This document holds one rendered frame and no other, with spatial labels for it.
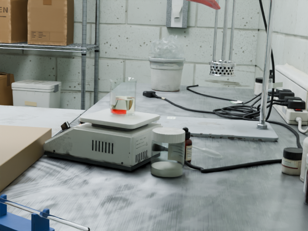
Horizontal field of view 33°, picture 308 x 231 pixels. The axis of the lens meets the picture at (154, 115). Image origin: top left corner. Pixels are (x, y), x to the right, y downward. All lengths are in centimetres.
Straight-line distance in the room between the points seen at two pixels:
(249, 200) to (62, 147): 37
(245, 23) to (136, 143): 247
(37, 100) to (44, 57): 40
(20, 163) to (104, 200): 19
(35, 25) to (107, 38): 52
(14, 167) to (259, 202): 40
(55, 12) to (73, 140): 215
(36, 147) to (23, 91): 224
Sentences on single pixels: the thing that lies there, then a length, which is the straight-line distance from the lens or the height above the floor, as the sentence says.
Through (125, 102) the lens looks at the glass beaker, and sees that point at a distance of 97.
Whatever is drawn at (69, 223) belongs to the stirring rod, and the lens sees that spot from 63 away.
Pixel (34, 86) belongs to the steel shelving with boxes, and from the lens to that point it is 320.
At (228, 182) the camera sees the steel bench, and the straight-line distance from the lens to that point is 92.
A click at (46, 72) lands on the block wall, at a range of 350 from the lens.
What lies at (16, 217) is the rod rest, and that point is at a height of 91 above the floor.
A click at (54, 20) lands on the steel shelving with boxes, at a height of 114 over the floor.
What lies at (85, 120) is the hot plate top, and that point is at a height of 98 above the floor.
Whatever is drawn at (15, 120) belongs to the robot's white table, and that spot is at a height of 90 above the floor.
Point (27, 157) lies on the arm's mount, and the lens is 96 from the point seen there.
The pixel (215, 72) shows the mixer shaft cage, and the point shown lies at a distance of 130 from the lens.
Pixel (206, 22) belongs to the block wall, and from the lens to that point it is 333.
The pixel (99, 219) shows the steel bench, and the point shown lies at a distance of 73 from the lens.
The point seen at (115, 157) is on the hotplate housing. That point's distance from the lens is 95.
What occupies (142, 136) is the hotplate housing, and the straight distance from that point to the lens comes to 95.
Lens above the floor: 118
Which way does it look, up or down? 11 degrees down
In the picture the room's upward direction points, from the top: 2 degrees clockwise
